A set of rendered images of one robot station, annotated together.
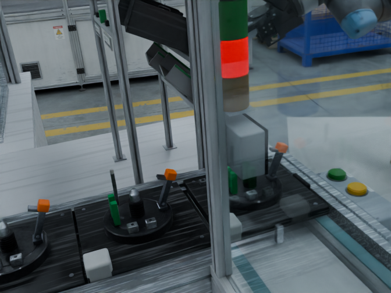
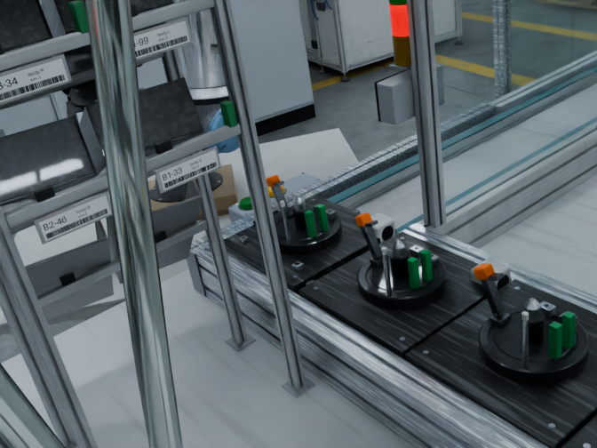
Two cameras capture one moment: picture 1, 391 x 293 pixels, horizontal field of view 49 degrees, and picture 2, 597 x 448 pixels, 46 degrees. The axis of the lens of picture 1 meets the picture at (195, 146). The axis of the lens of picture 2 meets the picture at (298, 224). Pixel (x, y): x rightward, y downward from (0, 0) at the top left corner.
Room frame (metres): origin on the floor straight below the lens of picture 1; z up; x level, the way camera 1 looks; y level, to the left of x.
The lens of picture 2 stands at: (1.11, 0.99, 1.61)
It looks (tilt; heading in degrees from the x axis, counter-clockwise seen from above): 28 degrees down; 255
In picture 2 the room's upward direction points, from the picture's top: 10 degrees counter-clockwise
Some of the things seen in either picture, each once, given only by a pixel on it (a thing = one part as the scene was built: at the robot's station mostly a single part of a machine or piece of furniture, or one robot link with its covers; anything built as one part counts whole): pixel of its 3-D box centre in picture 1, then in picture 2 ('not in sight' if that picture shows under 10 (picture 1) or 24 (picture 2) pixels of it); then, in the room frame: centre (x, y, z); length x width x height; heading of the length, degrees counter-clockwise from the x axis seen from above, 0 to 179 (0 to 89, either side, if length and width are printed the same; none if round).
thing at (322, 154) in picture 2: not in sight; (191, 214); (0.95, -0.60, 0.84); 0.90 x 0.70 x 0.03; 169
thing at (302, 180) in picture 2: not in sight; (278, 204); (0.79, -0.35, 0.93); 0.21 x 0.07 x 0.06; 18
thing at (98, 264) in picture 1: (135, 205); (400, 261); (0.72, 0.13, 1.01); 0.24 x 0.24 x 0.13; 18
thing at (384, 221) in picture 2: not in sight; (378, 229); (0.68, -0.05, 0.97); 0.05 x 0.05 x 0.04; 18
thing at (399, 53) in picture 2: not in sight; (408, 47); (0.59, -0.06, 1.28); 0.05 x 0.05 x 0.05
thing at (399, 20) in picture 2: not in sight; (405, 17); (0.59, -0.06, 1.33); 0.05 x 0.05 x 0.05
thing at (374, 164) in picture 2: not in sight; (362, 186); (0.59, -0.34, 0.91); 0.89 x 0.06 x 0.11; 18
